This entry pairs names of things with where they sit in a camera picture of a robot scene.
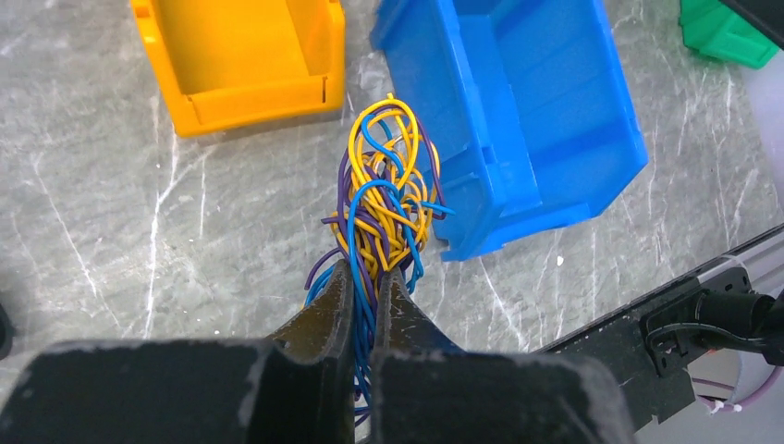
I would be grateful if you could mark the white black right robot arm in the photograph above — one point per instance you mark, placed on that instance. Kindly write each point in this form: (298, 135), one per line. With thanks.
(765, 16)

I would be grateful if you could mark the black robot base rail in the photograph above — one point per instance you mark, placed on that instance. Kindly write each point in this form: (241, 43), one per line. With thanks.
(733, 302)

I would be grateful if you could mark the blue plastic bin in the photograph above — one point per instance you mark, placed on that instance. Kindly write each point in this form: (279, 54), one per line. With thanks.
(527, 106)

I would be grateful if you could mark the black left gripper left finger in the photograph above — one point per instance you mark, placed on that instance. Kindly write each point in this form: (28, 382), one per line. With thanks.
(293, 386)

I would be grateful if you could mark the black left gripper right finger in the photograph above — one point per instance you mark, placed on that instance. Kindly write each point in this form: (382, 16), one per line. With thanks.
(427, 389)

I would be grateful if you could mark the yellow plastic bin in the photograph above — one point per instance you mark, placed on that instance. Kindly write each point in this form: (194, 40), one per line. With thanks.
(225, 64)

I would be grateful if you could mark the green plastic bin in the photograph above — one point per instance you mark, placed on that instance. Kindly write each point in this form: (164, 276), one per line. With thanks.
(711, 29)

